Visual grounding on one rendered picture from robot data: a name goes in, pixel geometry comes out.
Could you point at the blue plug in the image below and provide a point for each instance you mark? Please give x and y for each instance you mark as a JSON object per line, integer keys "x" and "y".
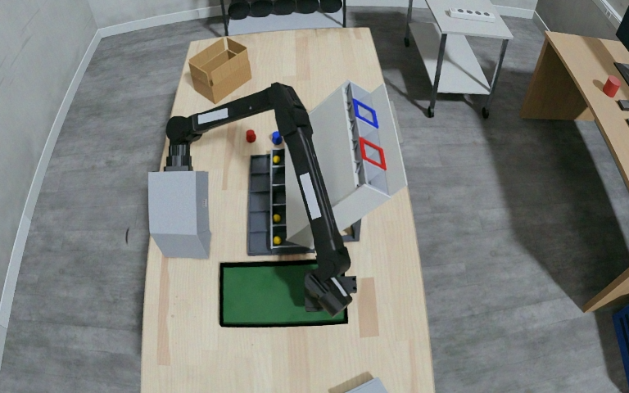
{"x": 276, "y": 139}

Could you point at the brown cardboard box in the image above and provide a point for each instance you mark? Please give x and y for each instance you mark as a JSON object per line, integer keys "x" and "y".
{"x": 227, "y": 72}

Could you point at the blue square band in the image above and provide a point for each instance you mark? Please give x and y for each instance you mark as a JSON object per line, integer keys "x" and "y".
{"x": 375, "y": 124}

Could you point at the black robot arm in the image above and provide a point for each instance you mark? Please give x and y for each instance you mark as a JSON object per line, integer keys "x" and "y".
{"x": 334, "y": 292}

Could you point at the red square frame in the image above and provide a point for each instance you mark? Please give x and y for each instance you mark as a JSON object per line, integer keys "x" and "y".
{"x": 383, "y": 165}

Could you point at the red plug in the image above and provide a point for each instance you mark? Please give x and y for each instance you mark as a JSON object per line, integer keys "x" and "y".
{"x": 251, "y": 137}

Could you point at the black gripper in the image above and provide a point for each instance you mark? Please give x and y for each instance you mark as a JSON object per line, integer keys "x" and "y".
{"x": 311, "y": 300}

